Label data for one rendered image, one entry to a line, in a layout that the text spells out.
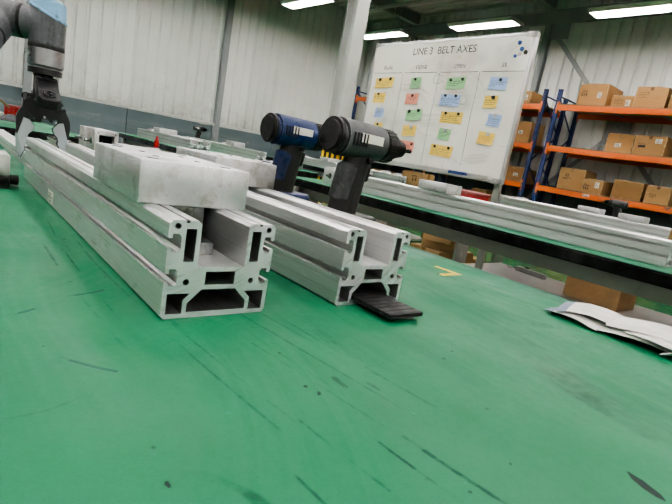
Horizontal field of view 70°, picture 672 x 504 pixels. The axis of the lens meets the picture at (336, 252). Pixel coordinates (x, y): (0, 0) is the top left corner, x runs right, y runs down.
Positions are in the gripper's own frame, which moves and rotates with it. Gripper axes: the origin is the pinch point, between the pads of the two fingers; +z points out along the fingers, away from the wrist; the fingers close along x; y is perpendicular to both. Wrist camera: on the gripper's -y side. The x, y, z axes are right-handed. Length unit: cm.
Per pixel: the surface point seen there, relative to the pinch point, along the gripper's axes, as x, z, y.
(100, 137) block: -31, -3, 77
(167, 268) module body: 6, -1, -98
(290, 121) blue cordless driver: -34, -17, -53
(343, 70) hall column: -555, -168, 595
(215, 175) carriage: -1, -8, -91
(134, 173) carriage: 6, -7, -90
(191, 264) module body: 4, -1, -98
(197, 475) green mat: 11, 4, -118
